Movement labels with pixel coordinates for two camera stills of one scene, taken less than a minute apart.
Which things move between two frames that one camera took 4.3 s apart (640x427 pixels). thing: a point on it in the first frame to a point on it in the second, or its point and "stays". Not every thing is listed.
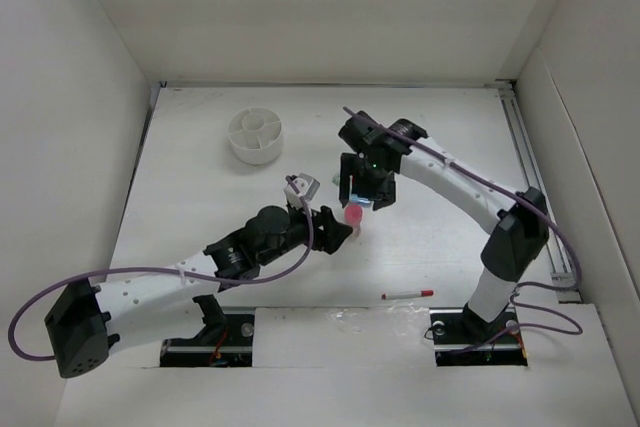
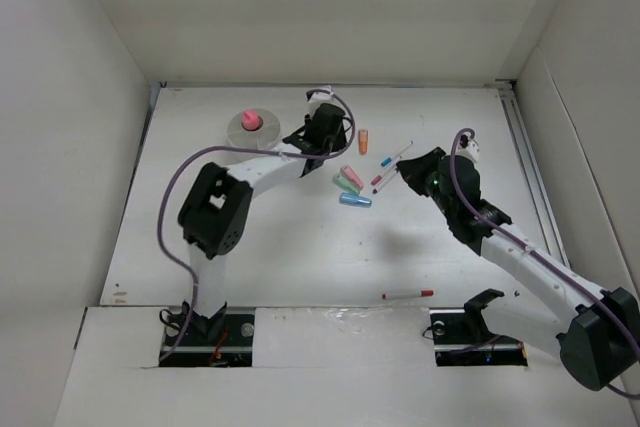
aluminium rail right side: x=564 y=281 stays
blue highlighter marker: x=354 y=198 stays
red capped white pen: x=407 y=294 stays
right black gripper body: x=370 y=183 to x=433 y=183
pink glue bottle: x=353 y=218 to x=251 y=121
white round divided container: x=255 y=135 stays
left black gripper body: x=297 y=233 to x=334 y=142
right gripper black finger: x=348 y=167 to x=414 y=172
